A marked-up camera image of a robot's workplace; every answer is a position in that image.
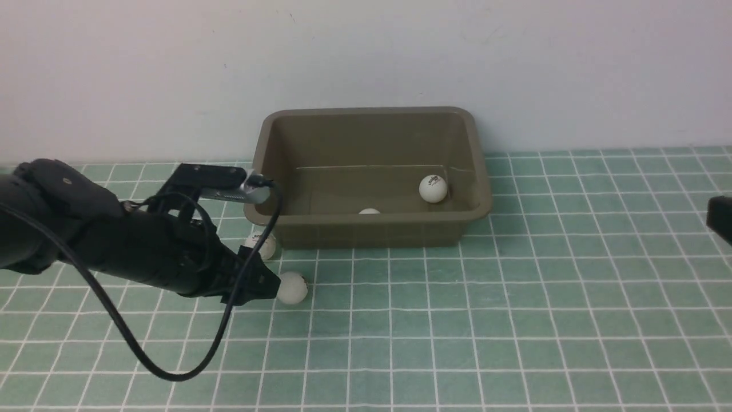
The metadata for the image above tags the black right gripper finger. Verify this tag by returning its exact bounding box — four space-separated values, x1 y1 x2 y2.
707 196 732 245

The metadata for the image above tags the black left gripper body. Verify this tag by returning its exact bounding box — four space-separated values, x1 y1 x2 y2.
114 212 241 298

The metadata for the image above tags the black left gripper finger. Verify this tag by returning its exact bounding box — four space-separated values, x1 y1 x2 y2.
220 249 281 307

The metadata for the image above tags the white ball with logo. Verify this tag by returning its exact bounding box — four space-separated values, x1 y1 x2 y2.
243 232 277 260

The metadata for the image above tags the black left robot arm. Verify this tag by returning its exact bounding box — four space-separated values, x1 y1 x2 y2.
2 159 281 307

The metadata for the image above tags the green checkered tablecloth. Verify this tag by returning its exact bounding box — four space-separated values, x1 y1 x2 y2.
1 148 731 411

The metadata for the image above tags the brown plastic bin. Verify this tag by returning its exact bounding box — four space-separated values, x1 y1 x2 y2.
253 106 492 249

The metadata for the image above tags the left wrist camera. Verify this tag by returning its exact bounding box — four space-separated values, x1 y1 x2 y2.
148 163 272 215

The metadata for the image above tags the black left camera cable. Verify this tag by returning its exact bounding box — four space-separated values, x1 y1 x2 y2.
0 177 284 382

